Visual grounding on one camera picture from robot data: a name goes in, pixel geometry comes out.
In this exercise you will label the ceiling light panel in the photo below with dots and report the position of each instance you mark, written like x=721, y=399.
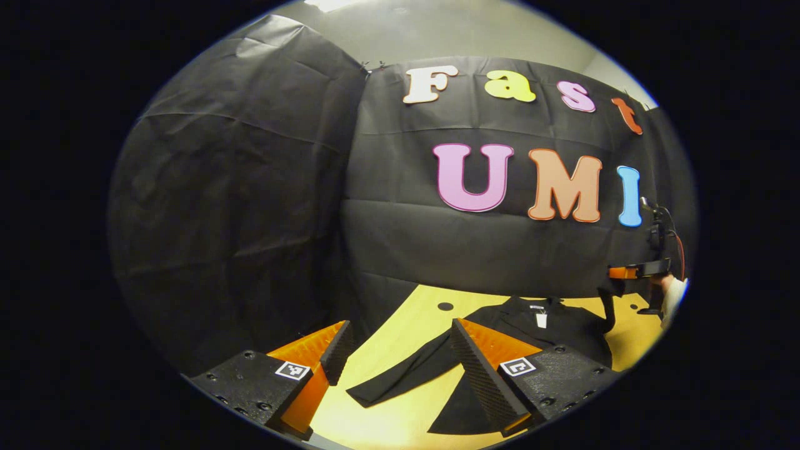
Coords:
x=328, y=4

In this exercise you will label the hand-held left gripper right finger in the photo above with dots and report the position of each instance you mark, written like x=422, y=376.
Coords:
x=481, y=381

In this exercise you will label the black garment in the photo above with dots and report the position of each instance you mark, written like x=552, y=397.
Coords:
x=562, y=325

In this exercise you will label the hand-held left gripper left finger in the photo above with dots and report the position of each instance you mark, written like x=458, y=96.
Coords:
x=337, y=353

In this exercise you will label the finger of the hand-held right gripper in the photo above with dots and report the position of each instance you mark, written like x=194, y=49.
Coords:
x=650, y=270

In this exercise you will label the black backdrop cloth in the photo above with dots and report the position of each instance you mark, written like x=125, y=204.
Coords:
x=237, y=206

